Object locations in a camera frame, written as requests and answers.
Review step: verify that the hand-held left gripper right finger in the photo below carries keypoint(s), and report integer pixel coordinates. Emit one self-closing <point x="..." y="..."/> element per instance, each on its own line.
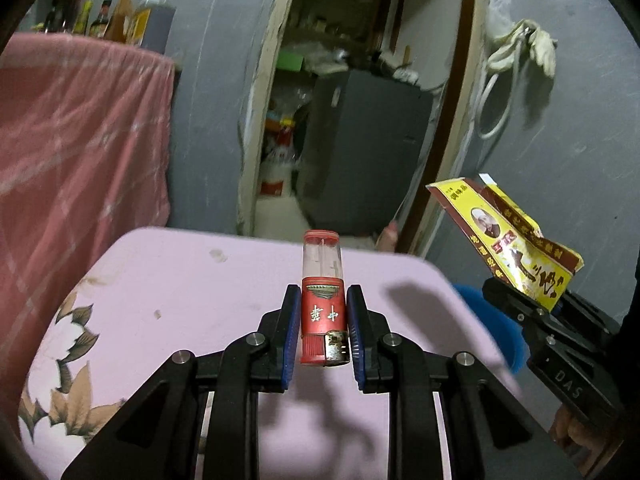
<point x="356" y="340"/>

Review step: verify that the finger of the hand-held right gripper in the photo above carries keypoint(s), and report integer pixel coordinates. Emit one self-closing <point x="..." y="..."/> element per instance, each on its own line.
<point x="510" y="310"/>
<point x="590" y="312"/>

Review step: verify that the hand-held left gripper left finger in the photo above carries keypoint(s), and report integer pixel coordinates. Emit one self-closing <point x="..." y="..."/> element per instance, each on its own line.
<point x="290" y="340"/>

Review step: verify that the blue plastic basin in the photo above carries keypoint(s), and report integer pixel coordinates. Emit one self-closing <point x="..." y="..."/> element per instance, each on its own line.
<point x="495" y="330"/>

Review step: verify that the red lighter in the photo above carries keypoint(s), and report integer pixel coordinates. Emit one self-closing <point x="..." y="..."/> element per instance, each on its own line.
<point x="320" y="320"/>

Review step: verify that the yellow brown paper box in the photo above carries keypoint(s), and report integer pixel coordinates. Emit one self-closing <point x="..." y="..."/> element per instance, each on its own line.
<point x="505" y="245"/>

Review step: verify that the person's right hand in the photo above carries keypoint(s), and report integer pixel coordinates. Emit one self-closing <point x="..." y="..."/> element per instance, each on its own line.
<point x="570" y="430"/>

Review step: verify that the pink floral tablecloth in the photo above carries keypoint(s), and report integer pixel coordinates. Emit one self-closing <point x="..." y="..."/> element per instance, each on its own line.
<point x="200" y="285"/>

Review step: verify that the white container red label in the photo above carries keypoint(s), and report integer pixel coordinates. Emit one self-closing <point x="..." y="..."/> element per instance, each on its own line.
<point x="275" y="175"/>

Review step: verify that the grey refrigerator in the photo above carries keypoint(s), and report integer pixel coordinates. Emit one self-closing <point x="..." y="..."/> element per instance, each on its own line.
<point x="365" y="160"/>

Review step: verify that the cream rubber gloves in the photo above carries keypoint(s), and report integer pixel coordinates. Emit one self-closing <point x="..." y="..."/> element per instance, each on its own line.
<point x="545" y="50"/>

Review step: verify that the pink towel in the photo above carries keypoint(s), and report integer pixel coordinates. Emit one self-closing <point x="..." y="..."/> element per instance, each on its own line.
<point x="75" y="160"/>

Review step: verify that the cooking oil bottle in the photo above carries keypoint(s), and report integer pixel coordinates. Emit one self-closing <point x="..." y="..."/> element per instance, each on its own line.
<point x="160" y="30"/>

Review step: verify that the brown paper carton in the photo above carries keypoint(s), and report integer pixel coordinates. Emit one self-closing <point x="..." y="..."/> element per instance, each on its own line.
<point x="121" y="20"/>

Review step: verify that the dark sauce bottle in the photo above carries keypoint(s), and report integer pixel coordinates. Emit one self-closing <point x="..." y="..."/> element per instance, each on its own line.
<point x="57" y="17"/>

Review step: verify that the wooden door frame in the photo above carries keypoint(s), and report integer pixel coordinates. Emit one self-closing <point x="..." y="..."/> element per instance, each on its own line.
<point x="260" y="110"/>

